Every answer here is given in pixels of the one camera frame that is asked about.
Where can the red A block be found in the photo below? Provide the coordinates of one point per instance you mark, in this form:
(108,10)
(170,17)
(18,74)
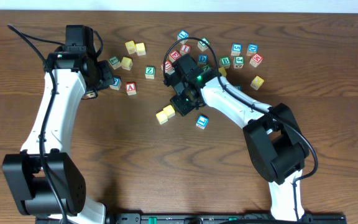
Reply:
(131,88)

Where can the red E block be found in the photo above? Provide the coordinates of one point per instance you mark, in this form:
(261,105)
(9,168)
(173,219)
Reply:
(174,55)

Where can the red I block upper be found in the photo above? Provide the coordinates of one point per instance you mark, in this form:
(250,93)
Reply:
(185,49)

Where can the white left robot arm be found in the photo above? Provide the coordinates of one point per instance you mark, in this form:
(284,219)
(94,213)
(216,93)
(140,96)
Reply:
(42,178)

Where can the green B block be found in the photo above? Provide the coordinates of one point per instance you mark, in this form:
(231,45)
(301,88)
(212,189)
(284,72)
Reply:
(225,62)

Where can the blue 5 block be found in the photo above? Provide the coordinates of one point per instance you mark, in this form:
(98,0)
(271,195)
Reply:
(236,49)

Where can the yellow S block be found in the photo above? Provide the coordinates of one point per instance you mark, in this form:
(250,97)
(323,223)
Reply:
(140,49)

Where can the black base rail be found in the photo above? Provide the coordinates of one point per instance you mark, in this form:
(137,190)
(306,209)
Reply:
(251,218)

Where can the yellow C block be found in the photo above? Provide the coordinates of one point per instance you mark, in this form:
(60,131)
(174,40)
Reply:
(161,117)

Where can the yellow O block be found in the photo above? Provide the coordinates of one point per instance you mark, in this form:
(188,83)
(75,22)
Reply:
(169,111)

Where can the blue l block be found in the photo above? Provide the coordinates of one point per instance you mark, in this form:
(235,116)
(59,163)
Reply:
(202,122)
(182,36)

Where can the green J block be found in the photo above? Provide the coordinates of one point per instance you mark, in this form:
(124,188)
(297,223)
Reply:
(238,62)

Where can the blue d block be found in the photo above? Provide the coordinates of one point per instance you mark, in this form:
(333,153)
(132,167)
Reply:
(252,49)
(202,60)

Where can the red U block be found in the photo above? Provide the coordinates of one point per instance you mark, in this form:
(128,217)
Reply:
(167,67)

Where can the yellow W block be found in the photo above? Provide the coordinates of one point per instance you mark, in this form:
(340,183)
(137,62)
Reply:
(130,46)

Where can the yellow K block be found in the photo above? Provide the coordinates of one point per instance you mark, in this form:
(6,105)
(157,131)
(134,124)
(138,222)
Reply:
(91,95)

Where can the yellow G block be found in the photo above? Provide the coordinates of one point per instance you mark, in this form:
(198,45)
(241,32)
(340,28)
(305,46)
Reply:
(222,71)

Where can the yellow block far right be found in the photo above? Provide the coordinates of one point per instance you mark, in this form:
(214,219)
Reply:
(257,82)

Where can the green 4 block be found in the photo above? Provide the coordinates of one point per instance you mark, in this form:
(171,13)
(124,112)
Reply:
(203,44)

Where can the blue D block right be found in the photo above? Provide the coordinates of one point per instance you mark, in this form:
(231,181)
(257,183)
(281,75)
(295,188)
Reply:
(252,49)

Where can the green Z block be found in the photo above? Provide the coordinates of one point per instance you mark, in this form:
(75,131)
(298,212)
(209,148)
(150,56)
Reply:
(150,72)

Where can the yellow block near gripper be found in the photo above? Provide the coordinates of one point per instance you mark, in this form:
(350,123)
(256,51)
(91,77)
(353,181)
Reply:
(126,63)

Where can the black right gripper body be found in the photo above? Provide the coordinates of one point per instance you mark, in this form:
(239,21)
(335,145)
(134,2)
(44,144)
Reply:
(173,77)

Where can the blue P block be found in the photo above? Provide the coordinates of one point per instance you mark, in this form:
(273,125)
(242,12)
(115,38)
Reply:
(116,85)

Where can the red M block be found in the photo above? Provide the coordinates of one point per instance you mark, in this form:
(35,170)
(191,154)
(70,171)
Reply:
(256,59)

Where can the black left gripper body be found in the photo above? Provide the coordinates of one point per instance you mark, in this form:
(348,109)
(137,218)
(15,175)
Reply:
(106,74)

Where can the green N block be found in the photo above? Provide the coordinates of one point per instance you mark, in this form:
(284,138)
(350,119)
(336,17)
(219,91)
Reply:
(206,67)

